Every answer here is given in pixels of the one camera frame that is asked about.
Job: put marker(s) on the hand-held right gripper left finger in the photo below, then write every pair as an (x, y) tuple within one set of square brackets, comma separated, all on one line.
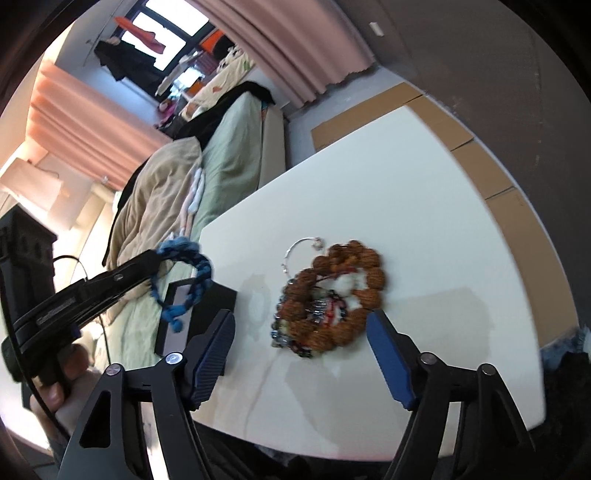
[(210, 355)]

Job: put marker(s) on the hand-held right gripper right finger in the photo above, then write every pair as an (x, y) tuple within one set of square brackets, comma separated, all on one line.
[(390, 360)]

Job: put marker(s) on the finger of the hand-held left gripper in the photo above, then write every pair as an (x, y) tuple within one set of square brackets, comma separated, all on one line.
[(129, 270), (115, 300)]

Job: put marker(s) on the black jewelry box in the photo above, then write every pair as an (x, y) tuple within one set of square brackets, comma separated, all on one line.
[(203, 304)]

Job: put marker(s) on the white pompom charm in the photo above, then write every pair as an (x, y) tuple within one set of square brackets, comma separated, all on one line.
[(344, 284)]

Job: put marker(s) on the silver bangle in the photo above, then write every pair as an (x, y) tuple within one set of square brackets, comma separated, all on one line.
[(300, 242)]

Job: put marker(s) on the person's left hand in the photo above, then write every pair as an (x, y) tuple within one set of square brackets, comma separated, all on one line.
[(74, 369)]

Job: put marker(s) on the white hanging shirt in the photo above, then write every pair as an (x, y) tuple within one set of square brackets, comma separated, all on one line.
[(32, 182)]

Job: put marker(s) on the beige blanket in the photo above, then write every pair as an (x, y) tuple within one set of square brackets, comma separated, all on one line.
[(157, 194)]

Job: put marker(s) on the pink white cloth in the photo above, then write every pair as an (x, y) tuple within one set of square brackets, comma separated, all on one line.
[(197, 191)]

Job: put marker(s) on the pink curtain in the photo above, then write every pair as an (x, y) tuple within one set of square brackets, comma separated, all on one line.
[(87, 124), (286, 41)]

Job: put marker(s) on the plush toys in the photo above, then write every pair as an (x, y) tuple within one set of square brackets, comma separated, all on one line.
[(166, 110)]

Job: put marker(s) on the bed with green sheet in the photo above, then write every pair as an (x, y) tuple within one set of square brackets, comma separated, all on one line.
[(235, 138)]

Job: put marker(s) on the grey blue rug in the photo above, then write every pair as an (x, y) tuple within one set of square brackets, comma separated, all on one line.
[(570, 344)]

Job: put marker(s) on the black clothing on bed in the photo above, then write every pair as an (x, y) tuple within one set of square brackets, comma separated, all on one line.
[(217, 110)]

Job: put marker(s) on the black hanging garment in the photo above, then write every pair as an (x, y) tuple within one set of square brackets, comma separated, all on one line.
[(115, 60)]

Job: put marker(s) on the floral printed quilt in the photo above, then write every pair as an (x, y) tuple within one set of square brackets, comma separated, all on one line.
[(221, 76)]

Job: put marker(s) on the row of cardboard sheets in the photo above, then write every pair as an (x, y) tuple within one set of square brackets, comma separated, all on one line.
[(503, 175)]

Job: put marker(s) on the orange hanging garment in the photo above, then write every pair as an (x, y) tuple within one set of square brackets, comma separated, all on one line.
[(145, 34)]

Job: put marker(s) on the flat cardboard sheet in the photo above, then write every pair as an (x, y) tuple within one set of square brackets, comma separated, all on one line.
[(364, 115)]

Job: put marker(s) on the white wall socket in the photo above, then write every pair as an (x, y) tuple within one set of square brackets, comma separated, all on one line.
[(377, 28)]

